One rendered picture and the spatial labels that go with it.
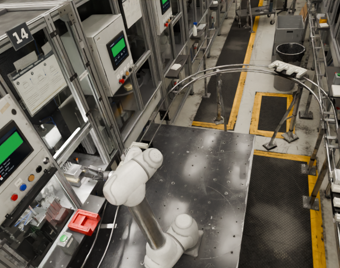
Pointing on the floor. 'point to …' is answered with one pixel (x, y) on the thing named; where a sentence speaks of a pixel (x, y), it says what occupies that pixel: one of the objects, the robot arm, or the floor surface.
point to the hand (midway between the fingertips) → (86, 172)
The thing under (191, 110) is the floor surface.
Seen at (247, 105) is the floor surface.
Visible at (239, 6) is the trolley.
